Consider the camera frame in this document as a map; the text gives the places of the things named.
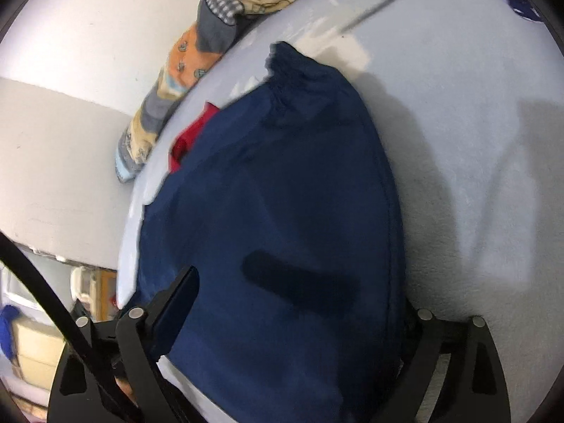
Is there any white plastic container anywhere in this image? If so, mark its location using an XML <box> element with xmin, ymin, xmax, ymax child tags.
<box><xmin>69</xmin><ymin>266</ymin><xmax>96</xmax><ymax>301</ymax></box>

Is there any navy blue garment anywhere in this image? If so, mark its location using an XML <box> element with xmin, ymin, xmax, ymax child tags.
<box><xmin>132</xmin><ymin>41</ymin><xmax>408</xmax><ymax>423</ymax></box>

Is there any patterned quilt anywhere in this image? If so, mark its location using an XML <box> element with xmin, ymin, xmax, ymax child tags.
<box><xmin>115</xmin><ymin>0</ymin><xmax>349</xmax><ymax>183</ymax></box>

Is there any cardboard box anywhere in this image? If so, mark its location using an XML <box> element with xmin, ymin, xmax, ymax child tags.
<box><xmin>11</xmin><ymin>319</ymin><xmax>68</xmax><ymax>389</ymax></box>

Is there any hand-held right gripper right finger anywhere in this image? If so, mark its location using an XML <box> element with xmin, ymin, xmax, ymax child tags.
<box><xmin>403</xmin><ymin>302</ymin><xmax>513</xmax><ymax>423</ymax></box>

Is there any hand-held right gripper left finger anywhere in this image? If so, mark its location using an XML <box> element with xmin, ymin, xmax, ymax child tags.
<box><xmin>46</xmin><ymin>266</ymin><xmax>200</xmax><ymax>423</ymax></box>

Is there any black cable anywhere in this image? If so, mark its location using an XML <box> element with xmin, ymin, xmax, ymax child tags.
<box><xmin>0</xmin><ymin>231</ymin><xmax>142</xmax><ymax>423</ymax></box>

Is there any light blue cloud bed sheet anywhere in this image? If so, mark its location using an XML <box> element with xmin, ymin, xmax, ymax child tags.
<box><xmin>117</xmin><ymin>0</ymin><xmax>564</xmax><ymax>423</ymax></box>

